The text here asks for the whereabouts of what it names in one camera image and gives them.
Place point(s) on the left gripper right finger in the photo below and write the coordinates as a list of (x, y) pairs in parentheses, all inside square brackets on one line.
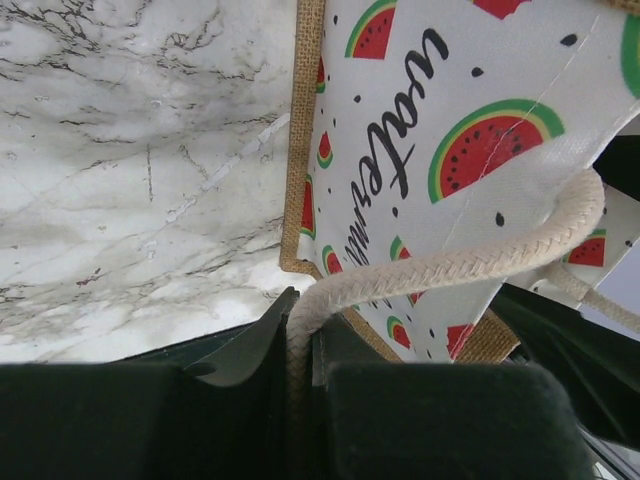
[(375, 419)]

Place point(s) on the jute watermelon canvas bag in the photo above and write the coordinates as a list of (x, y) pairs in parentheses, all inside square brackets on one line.
[(442, 147)]

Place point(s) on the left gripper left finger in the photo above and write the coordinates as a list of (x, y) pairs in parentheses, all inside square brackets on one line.
[(208, 408)]

